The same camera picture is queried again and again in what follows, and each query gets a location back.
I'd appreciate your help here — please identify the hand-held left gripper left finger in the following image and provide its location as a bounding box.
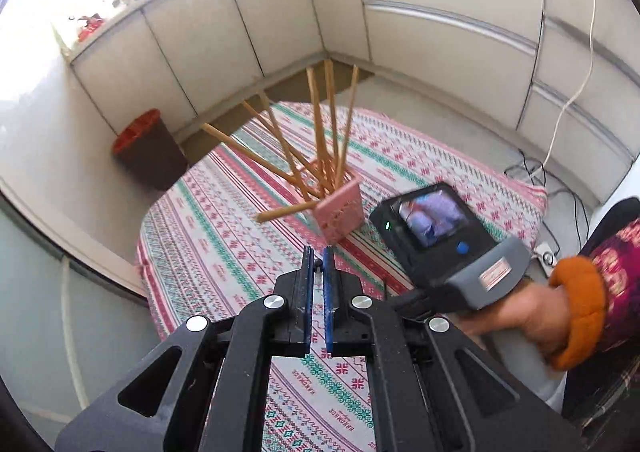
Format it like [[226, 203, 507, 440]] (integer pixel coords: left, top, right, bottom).
[[55, 245, 316, 452]]

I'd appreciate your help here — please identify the person's right forearm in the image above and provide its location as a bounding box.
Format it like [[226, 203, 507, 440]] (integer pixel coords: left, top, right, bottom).
[[547, 197, 640, 373]]

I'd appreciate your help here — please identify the black cable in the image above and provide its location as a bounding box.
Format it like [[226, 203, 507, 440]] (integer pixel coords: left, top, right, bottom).
[[504, 148, 551, 185], [542, 187, 589, 254]]

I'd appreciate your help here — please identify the small red ledge object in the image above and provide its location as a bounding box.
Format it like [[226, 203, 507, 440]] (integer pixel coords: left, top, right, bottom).
[[75, 12, 107, 42]]

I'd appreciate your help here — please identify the bunch of wooden chopsticks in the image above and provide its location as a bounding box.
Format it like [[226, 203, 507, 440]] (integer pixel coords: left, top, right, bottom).
[[200, 59, 361, 224]]

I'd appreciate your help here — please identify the person's plaid clothing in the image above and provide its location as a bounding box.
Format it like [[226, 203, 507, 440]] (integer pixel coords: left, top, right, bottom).
[[560, 357, 640, 438]]

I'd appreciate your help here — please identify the white square hub device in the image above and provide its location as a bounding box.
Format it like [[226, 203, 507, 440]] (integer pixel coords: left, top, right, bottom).
[[533, 241, 560, 276]]

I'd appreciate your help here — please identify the patterned red green tablecloth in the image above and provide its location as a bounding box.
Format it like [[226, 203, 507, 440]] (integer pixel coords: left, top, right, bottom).
[[135, 100, 549, 452]]

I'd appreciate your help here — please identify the brown trash bin red rim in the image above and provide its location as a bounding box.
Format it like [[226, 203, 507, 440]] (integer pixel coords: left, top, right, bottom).
[[111, 108, 190, 192]]

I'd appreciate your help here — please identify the person's right hand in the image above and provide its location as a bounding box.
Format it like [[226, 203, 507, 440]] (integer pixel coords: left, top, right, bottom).
[[457, 279, 572, 363]]

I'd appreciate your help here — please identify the white power cable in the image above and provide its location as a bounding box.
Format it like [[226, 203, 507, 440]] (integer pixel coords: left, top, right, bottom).
[[530, 0, 599, 183]]

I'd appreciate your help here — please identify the pink plastic utensil basket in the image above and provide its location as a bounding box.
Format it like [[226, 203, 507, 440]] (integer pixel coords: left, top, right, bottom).
[[302, 159, 364, 246]]

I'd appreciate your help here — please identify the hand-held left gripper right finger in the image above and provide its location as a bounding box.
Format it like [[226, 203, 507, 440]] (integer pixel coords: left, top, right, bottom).
[[323, 245, 586, 452]]

